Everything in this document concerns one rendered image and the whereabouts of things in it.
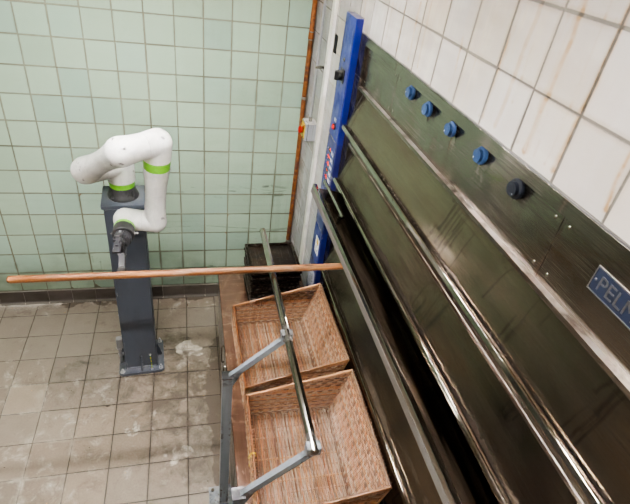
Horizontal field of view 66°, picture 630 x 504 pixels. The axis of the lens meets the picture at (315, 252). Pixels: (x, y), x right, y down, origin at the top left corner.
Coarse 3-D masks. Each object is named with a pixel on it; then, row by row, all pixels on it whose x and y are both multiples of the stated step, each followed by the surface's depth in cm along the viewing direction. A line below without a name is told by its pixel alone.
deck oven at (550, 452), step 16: (368, 48) 198; (352, 96) 215; (352, 112) 216; (368, 176) 198; (560, 192) 95; (400, 224) 169; (432, 272) 147; (464, 320) 131; (496, 368) 118; (512, 400) 112; (528, 416) 107; (544, 448) 102; (560, 464) 98; (576, 496) 94
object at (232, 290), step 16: (224, 288) 291; (240, 288) 293; (224, 304) 279; (224, 320) 269; (224, 336) 259; (224, 352) 267; (224, 368) 270; (240, 400) 228; (240, 416) 221; (240, 432) 214; (240, 448) 208; (240, 464) 202; (240, 480) 196
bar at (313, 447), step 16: (272, 272) 213; (288, 336) 183; (288, 352) 177; (240, 368) 190; (224, 384) 192; (224, 400) 198; (304, 400) 160; (224, 416) 204; (304, 416) 155; (224, 432) 211; (224, 448) 218; (304, 448) 150; (320, 448) 147; (224, 464) 225; (288, 464) 150; (224, 480) 233; (256, 480) 154; (272, 480) 153; (224, 496) 242; (240, 496) 154
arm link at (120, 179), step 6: (120, 168) 229; (126, 168) 231; (132, 168) 234; (114, 174) 228; (120, 174) 231; (126, 174) 233; (132, 174) 236; (108, 180) 235; (114, 180) 233; (120, 180) 233; (126, 180) 234; (132, 180) 237; (114, 186) 235; (120, 186) 235; (126, 186) 236; (132, 186) 239
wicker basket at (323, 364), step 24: (312, 288) 262; (240, 312) 262; (264, 312) 265; (288, 312) 270; (312, 312) 264; (240, 336) 259; (264, 336) 262; (312, 336) 259; (336, 336) 234; (240, 360) 229; (264, 360) 248; (288, 360) 250; (312, 360) 252; (336, 360) 230; (240, 384) 234; (264, 384) 217
